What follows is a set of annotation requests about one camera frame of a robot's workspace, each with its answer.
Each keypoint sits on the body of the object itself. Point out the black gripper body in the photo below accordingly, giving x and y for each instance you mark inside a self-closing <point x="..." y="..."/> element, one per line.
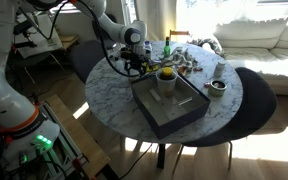
<point x="135" y="58"/>

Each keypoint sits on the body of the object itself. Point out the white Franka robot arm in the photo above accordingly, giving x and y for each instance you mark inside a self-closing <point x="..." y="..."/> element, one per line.
<point x="4" y="100"/>

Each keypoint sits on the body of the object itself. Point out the transparent cup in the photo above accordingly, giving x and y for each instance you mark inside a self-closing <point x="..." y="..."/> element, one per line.
<point x="119" y="64"/>

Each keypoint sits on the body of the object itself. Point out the small light wood piece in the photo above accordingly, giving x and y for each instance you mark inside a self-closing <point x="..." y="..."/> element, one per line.
<point x="132" y="79"/>

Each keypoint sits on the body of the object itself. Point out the white plastic cup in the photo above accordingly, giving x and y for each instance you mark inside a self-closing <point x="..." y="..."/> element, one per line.
<point x="165" y="86"/>

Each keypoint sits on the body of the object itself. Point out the yellow packet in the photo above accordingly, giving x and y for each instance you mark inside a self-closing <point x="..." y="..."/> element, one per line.
<point x="152" y="68"/>

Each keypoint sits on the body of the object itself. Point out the white bottle blue cap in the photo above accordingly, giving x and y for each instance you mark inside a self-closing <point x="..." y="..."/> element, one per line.
<point x="148" y="48"/>

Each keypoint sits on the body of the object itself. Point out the yellow lidded jar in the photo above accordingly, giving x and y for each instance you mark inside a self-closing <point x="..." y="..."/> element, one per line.
<point x="167" y="71"/>

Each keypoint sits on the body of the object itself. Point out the pale wood block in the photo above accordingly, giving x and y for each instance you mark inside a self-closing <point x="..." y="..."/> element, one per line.
<point x="155" y="95"/>

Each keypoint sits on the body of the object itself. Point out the green glass bottle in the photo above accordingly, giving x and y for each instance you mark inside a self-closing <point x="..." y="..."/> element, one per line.
<point x="167" y="50"/>

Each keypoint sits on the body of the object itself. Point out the crumpled white cloth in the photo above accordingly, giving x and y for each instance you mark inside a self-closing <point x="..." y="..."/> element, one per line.
<point x="180" y="58"/>

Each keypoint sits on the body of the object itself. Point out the small orange item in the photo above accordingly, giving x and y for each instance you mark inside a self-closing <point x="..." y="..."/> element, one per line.
<point x="182" y="70"/>

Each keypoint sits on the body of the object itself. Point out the beige curtain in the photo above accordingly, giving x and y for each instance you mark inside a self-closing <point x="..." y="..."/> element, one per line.
<point x="155" y="18"/>

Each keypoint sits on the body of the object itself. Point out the wooden chair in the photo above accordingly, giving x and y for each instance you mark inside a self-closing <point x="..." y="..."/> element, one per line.
<point x="179" y="32"/>

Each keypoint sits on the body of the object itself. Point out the pale flat strip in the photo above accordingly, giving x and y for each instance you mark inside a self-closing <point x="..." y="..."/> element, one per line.
<point x="185" y="101"/>

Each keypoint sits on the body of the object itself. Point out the small red item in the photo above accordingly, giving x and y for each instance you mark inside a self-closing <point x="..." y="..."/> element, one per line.
<point x="197" y="69"/>

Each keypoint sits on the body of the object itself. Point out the dark blue shoebox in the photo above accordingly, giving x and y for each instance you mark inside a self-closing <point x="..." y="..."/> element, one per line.
<point x="184" y="116"/>

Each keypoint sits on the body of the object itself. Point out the small wooden side table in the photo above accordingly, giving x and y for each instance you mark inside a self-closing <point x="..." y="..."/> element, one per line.
<point x="69" y="41"/>

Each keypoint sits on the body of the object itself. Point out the small pink item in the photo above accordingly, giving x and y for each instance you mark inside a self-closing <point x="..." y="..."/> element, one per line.
<point x="206" y="85"/>

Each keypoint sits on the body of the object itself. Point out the striped blanket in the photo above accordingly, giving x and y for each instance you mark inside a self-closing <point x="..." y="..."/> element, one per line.
<point x="210" y="45"/>

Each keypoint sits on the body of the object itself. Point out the white jar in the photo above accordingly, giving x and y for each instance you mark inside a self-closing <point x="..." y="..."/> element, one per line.
<point x="219" y="69"/>

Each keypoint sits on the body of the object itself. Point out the round metal tin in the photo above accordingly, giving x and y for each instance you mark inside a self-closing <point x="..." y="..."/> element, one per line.
<point x="217" y="88"/>

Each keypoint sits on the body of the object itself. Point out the wooden bench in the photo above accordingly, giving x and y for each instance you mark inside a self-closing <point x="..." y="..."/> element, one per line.
<point x="80" y="136"/>

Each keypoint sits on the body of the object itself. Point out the window blinds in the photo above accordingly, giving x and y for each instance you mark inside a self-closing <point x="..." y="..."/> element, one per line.
<point x="65" y="8"/>

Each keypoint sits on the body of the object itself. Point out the black table leg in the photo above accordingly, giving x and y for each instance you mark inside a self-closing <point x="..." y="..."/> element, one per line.
<point x="160" y="155"/>

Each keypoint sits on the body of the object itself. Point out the white calibration board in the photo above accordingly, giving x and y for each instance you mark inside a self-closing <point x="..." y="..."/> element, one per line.
<point x="40" y="41"/>

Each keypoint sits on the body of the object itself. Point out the dark blue round chair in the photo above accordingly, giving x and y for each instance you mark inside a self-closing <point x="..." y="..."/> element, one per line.
<point x="250" y="110"/>

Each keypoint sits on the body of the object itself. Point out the white sofa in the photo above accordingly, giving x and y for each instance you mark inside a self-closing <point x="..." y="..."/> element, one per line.
<point x="284" y="70"/>

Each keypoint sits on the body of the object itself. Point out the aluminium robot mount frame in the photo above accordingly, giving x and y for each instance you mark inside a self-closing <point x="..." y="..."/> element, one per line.
<point x="62" y="150"/>

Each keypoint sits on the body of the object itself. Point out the black camera on stand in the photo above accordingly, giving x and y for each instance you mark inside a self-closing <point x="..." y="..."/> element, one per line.
<point x="21" y="28"/>

